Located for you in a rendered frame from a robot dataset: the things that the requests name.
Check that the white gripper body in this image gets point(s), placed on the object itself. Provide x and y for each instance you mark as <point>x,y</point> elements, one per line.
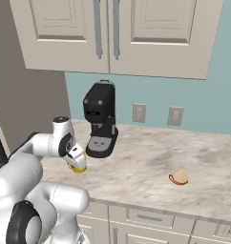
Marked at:
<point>78,157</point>

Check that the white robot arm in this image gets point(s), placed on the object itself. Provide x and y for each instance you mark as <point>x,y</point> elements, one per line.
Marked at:
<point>18,178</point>

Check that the yellow round object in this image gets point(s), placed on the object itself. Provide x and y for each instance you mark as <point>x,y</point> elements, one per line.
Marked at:
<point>79,170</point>

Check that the black coffee machine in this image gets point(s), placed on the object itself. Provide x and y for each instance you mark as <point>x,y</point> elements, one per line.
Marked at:
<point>100,108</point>

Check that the beige drawer front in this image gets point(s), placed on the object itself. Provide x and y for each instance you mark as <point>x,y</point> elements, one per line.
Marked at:
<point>213,230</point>
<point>151,212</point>
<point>98,210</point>

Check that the beige base cupboard door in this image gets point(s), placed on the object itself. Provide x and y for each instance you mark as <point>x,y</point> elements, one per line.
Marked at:
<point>95,230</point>
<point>146,235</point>

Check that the grey wall outlet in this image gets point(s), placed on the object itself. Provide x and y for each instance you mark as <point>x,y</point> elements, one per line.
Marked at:
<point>139,112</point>
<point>175,116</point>

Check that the beige wall cupboard door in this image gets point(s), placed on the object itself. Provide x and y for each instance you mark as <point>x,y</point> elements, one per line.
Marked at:
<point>57,31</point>
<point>171,38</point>

